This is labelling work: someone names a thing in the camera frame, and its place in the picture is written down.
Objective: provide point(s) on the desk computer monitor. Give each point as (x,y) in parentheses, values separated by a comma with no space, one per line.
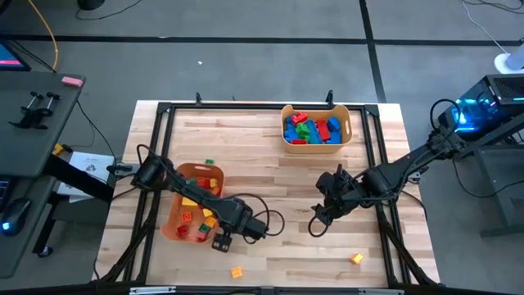
(10,57)

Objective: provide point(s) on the black caster wheel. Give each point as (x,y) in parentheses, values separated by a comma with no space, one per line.
(44,250)

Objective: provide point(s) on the orange plastic bin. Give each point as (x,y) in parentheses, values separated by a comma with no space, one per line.
(176,205)

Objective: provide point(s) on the computer tower with lights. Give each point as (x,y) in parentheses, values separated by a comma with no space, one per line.
(491,102)

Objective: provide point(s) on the yellow plastic bin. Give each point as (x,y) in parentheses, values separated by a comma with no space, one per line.
(317,149)

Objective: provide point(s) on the green small stud block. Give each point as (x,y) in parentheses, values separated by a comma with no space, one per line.
(209,161)
(192,180)

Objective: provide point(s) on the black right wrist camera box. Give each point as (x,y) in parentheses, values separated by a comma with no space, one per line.
(323,213)

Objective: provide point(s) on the green large stud block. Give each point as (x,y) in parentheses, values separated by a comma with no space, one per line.
(303,130)

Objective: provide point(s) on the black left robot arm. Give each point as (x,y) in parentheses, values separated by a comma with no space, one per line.
(184,188)

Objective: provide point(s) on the yellow black small device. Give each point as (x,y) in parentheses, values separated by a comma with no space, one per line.
(59,149)

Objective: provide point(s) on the black desk support bar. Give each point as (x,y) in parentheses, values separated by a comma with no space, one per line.
(78,176)

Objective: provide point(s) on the backlit keyboard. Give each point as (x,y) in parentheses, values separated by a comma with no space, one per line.
(4,190)

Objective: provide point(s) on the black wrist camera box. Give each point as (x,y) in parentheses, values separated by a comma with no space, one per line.
(254,229)
(323,213)

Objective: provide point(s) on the grey equipment stand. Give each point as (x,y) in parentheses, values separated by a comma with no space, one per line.
(507,196)

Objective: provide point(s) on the white tower fan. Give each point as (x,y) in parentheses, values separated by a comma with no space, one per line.
(509,63)

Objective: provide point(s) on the yellow plain cube block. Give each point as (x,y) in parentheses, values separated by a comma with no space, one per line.
(213,183)
(207,212)

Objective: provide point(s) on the black computer mouse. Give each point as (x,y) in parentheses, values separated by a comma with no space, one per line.
(14,216)

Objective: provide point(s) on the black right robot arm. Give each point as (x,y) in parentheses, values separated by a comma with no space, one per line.
(401,168)

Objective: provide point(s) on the black aluminium table frame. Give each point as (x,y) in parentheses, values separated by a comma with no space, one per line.
(245,105)

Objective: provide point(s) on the dark grey side desk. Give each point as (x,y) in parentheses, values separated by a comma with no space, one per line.
(28,135)

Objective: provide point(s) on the black round stand base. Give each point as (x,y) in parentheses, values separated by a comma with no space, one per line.
(91,3)

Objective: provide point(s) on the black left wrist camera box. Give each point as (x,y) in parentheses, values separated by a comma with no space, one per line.
(254,229)

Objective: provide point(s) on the white paper sheet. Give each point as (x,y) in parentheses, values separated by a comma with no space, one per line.
(92,164)

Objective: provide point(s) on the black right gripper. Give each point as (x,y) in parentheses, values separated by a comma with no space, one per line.
(340,190)

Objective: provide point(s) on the yellow small stud block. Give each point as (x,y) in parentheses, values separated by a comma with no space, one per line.
(357,258)

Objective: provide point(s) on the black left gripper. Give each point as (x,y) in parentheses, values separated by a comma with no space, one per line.
(223,241)

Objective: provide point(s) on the pink eraser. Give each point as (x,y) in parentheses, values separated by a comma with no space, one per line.
(72,81)

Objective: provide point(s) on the black frame clamp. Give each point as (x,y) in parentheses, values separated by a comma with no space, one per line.
(329,96)
(198,97)

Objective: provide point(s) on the black clamp tool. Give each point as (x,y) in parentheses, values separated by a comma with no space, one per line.
(34,114)

